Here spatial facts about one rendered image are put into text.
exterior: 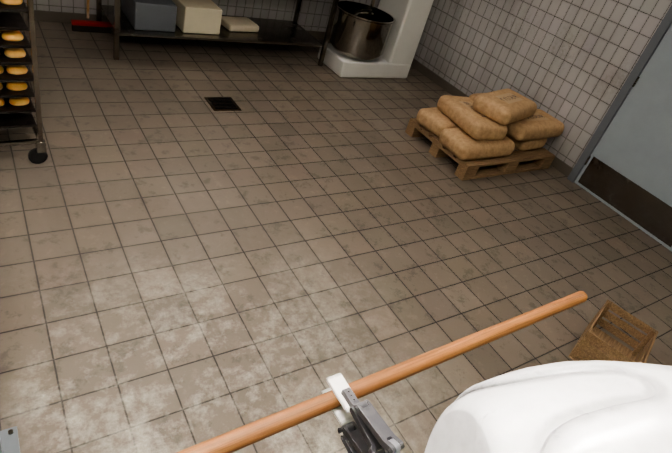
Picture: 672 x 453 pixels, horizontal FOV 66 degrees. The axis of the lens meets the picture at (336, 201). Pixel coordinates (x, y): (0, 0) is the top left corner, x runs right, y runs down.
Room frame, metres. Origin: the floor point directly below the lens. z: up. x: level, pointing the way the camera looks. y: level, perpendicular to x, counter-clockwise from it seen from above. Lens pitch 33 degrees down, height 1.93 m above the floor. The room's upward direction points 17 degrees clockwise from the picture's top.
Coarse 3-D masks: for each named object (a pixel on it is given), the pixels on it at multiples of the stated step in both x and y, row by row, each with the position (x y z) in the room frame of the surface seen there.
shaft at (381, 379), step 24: (528, 312) 0.95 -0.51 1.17; (552, 312) 0.99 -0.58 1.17; (480, 336) 0.82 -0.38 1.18; (408, 360) 0.69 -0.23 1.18; (432, 360) 0.71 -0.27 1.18; (360, 384) 0.60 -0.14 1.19; (384, 384) 0.62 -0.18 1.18; (288, 408) 0.51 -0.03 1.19; (312, 408) 0.52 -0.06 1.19; (240, 432) 0.44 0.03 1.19; (264, 432) 0.46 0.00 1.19
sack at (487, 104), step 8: (480, 96) 4.24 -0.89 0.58; (488, 96) 4.26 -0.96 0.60; (520, 96) 4.57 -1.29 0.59; (480, 104) 4.20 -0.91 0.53; (488, 104) 4.17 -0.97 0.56; (496, 104) 4.16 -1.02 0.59; (504, 104) 4.20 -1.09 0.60; (512, 104) 4.27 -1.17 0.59; (520, 104) 4.34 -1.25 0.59; (528, 104) 4.43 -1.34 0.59; (480, 112) 4.21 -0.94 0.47; (488, 112) 4.15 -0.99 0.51; (496, 112) 4.12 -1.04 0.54; (504, 112) 4.09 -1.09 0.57; (512, 112) 4.12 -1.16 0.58; (520, 112) 4.24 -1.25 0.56; (528, 112) 4.38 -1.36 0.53; (496, 120) 4.11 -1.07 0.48; (504, 120) 4.07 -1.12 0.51; (512, 120) 4.14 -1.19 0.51
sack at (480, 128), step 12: (444, 96) 4.42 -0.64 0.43; (456, 96) 4.50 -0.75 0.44; (444, 108) 4.33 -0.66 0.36; (456, 108) 4.24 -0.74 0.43; (456, 120) 4.17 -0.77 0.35; (468, 120) 4.07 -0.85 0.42; (480, 120) 4.06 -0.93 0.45; (492, 120) 4.16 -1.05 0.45; (468, 132) 4.02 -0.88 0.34; (480, 132) 3.96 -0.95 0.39; (492, 132) 4.03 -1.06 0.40; (504, 132) 4.11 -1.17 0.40
